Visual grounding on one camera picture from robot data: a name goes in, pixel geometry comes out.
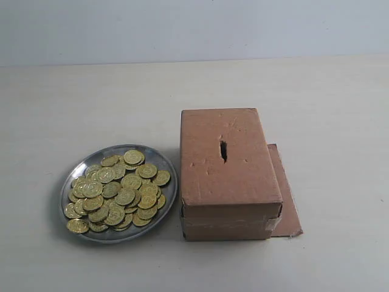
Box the gold coin plate centre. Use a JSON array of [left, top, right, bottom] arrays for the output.
[[120, 173, 142, 189]]

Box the flat brown cardboard flap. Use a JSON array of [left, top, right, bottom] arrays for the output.
[[267, 144, 303, 237]]

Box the cardboard box with slot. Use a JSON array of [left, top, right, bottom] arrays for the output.
[[180, 108, 283, 241]]

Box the gold coin at plate top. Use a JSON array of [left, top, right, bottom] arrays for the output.
[[123, 149, 145, 165]]

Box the gold coin upper right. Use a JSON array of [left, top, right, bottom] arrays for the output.
[[137, 164, 158, 179]]

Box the gold coin far right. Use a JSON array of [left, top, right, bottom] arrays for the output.
[[153, 170, 171, 186]]

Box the gold coin bottom left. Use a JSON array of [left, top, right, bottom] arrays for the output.
[[66, 218, 89, 234]]

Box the gold coin left edge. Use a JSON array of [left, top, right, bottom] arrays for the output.
[[63, 203, 82, 219]]

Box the round silver metal plate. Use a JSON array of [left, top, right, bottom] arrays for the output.
[[58, 144, 179, 244]]

